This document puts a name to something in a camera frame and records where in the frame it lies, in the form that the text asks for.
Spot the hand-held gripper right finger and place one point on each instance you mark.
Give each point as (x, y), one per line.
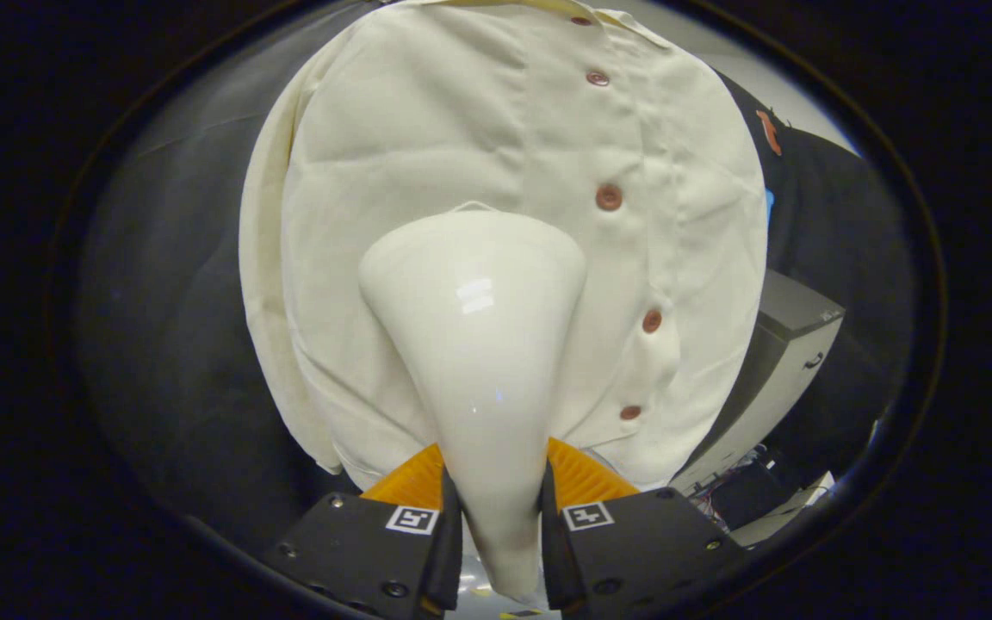
(552, 551)

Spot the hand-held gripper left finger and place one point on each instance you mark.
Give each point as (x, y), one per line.
(451, 551)

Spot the white garment steamer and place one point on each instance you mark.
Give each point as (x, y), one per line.
(474, 344)

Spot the cream button shirt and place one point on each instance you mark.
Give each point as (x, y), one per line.
(427, 129)

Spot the grey cabinet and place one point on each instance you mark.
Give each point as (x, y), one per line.
(771, 370)

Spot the black backdrop cloth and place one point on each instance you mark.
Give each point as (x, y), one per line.
(169, 344)

